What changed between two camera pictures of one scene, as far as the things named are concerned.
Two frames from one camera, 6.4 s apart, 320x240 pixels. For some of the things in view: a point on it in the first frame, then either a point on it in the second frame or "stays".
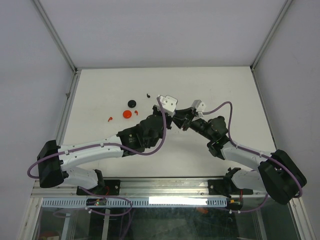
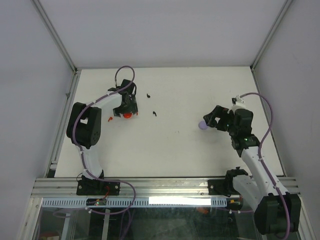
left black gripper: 156,111 -> 131,109
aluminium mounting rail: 142,188 stays
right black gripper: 186,122 -> 219,111
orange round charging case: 127,114 stays
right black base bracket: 218,187 stays
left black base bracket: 111,187 stays
